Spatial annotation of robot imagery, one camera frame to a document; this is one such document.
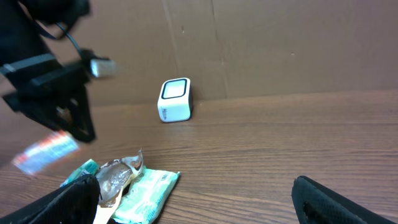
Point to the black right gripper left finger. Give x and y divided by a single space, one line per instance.
74 203

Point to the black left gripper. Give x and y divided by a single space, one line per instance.
58 99

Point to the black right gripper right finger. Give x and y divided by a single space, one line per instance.
316 204

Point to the orange small box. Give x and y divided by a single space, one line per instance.
45 152

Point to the brown white snack bag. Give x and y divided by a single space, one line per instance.
113 177

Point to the teal tissue pack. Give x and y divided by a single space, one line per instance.
146 197

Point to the teal white small carton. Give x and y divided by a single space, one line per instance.
89 167

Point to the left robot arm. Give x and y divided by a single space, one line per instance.
24 24

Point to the white barcode scanner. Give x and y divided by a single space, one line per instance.
175 101

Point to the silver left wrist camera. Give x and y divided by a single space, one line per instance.
101 68

